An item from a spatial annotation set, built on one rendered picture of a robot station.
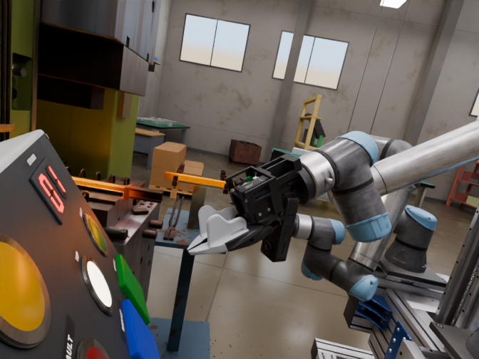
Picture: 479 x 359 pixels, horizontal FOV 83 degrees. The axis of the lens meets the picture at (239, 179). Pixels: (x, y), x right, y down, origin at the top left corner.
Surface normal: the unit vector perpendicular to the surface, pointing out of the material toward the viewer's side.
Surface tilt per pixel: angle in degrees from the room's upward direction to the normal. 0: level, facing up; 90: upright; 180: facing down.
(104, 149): 90
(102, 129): 90
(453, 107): 90
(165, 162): 90
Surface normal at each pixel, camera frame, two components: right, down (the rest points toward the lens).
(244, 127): -0.11, 0.19
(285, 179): 0.46, 0.28
